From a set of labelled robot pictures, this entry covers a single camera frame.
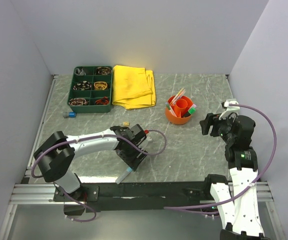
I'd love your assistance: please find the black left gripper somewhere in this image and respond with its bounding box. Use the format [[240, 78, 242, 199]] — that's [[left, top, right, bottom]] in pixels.
[[118, 141, 148, 171]]

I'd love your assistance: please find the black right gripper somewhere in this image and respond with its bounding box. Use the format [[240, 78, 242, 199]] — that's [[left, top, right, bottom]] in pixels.
[[199, 110, 235, 143]]

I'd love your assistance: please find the clear tube blue cap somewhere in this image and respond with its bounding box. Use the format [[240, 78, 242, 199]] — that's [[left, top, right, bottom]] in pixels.
[[115, 167, 133, 184]]

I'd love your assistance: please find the black green highlighter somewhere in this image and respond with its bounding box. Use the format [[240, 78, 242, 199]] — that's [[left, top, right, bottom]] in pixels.
[[183, 107, 196, 118]]

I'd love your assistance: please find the orange round divided container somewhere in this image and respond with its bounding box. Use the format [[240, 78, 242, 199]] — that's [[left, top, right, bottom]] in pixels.
[[165, 96, 194, 125]]

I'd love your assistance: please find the orange pen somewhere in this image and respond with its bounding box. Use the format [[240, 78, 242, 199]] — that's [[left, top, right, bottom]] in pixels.
[[170, 88, 184, 105]]

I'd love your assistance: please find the yellow pencil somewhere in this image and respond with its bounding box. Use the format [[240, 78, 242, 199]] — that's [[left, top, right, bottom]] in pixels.
[[174, 88, 185, 100]]

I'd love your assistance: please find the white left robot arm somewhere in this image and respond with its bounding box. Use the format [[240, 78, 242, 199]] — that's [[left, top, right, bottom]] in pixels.
[[34, 124, 152, 201]]

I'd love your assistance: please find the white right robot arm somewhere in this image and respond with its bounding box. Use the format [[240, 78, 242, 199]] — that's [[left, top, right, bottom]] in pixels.
[[200, 113, 267, 240]]

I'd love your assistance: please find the orange navy rolled tie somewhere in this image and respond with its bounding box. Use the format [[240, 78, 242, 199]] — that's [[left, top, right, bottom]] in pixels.
[[95, 96, 110, 106]]

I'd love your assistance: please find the yellow folded cloth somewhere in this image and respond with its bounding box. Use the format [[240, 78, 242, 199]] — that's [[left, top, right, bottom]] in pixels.
[[112, 65, 156, 110]]

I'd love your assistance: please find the yellow black rolled tie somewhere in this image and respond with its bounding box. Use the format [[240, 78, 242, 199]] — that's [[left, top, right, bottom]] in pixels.
[[93, 81, 108, 91]]

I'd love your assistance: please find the green compartment tray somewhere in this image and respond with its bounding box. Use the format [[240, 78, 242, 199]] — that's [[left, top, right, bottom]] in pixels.
[[67, 65, 113, 114]]

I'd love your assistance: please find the blue grey cylinder object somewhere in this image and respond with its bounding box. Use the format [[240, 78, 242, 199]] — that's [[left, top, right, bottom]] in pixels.
[[62, 112, 76, 118]]

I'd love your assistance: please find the black white rolled tie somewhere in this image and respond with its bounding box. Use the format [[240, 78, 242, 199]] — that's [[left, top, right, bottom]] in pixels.
[[73, 81, 92, 91]]

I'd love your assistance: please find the dark brown rolled tie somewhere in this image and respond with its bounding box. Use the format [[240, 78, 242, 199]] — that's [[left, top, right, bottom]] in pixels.
[[95, 66, 112, 76]]

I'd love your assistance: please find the grey rolled item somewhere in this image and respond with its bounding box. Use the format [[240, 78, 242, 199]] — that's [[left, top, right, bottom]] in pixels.
[[74, 68, 87, 76]]

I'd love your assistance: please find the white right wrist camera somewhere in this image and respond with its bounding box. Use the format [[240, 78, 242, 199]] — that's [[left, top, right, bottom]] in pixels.
[[219, 99, 240, 120]]

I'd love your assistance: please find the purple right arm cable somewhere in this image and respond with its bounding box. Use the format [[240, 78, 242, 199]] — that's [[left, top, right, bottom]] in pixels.
[[163, 104, 277, 216]]

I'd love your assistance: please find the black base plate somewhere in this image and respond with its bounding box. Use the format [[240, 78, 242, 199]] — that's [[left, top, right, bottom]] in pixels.
[[54, 180, 213, 212]]

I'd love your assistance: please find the aluminium rail frame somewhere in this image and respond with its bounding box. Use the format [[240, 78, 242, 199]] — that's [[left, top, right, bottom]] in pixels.
[[0, 74, 284, 240]]

